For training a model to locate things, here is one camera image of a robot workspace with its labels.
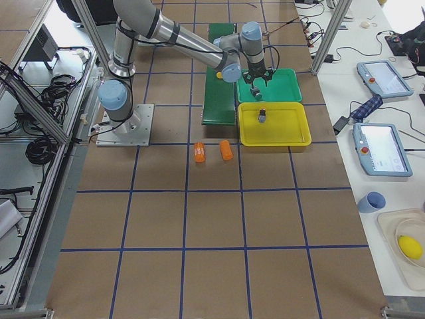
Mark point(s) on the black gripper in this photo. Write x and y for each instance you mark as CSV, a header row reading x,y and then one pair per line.
x,y
256,74

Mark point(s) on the green push button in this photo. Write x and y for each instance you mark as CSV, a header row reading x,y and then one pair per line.
x,y
256,93

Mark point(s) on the plain orange cylinder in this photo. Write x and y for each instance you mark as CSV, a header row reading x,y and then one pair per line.
x,y
226,150

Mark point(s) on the orange cylinder marked 4680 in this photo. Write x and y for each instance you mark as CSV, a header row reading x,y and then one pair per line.
x,y
199,152

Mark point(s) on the green plastic tray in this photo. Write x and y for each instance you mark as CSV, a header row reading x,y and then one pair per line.
x,y
283,87

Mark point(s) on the green conveyor belt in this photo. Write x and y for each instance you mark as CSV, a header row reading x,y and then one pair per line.
x,y
219,101

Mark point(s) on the yellow plastic tray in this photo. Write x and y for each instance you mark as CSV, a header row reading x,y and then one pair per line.
x,y
286,125

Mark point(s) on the black power adapter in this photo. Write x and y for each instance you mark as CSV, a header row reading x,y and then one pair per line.
x,y
340,124

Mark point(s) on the folded blue umbrella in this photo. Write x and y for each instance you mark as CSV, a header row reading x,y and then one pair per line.
x,y
364,110

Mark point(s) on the teach pendant far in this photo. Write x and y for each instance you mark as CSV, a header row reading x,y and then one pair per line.
x,y
381,78

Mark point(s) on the teach pendant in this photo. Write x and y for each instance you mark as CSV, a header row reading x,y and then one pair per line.
x,y
380,150
381,78

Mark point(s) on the teach pendant near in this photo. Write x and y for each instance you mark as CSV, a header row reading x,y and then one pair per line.
x,y
380,150

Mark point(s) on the blue plastic cup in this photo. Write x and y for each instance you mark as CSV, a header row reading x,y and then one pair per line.
x,y
371,202

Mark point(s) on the beige tray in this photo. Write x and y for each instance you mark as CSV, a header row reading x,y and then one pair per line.
x,y
403,230

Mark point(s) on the yellow lemon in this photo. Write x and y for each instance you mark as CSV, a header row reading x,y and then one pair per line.
x,y
410,247

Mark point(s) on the aluminium post right side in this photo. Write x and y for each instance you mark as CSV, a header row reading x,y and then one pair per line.
x,y
339,12

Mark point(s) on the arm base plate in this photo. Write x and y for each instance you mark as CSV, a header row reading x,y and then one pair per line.
x,y
134,132

